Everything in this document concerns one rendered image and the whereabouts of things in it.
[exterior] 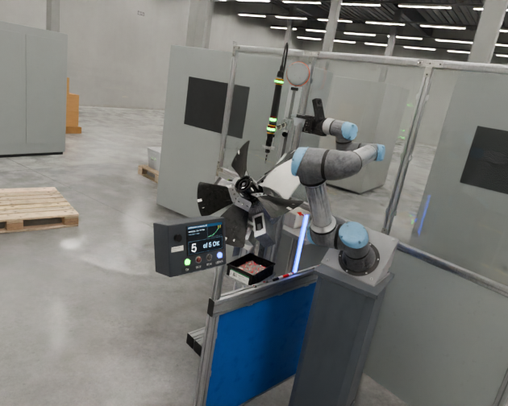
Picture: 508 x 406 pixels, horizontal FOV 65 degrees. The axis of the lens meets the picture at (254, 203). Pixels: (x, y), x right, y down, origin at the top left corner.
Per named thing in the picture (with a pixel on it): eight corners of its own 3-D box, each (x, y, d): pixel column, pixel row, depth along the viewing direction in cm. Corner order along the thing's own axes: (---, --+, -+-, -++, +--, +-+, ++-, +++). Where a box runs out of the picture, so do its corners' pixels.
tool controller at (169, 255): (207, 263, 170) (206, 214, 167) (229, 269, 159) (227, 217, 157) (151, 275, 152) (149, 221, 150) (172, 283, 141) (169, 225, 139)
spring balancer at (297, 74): (285, 84, 280) (284, 84, 273) (289, 60, 275) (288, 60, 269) (307, 88, 277) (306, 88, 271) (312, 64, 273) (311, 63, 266)
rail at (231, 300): (330, 272, 237) (332, 260, 235) (335, 275, 234) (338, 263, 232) (206, 313, 176) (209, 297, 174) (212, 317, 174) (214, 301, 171)
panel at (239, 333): (305, 367, 252) (327, 275, 234) (307, 369, 251) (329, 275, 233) (198, 428, 197) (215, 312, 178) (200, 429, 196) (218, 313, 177)
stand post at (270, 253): (252, 336, 295) (280, 187, 262) (260, 342, 289) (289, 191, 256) (247, 337, 292) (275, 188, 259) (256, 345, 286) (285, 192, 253)
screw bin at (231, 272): (247, 263, 224) (250, 252, 222) (273, 275, 216) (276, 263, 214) (224, 275, 206) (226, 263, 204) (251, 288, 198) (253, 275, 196)
